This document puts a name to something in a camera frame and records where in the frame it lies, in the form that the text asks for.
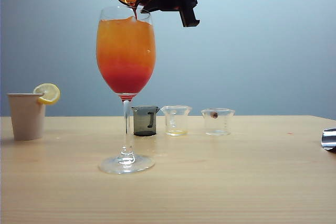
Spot beige paper cup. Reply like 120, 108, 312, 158
7, 93, 46, 141

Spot yellow lemon slice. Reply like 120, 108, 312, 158
33, 83, 61, 105

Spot smoky grey measuring cup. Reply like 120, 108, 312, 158
130, 105, 160, 137

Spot clear cup with yellow residue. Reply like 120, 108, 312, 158
160, 105, 193, 137

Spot clear cup with red spot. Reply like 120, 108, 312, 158
201, 108, 236, 136

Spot shiny metal object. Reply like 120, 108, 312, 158
320, 127, 336, 154

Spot stemmed wine glass with drink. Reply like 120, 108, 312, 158
96, 6, 156, 175

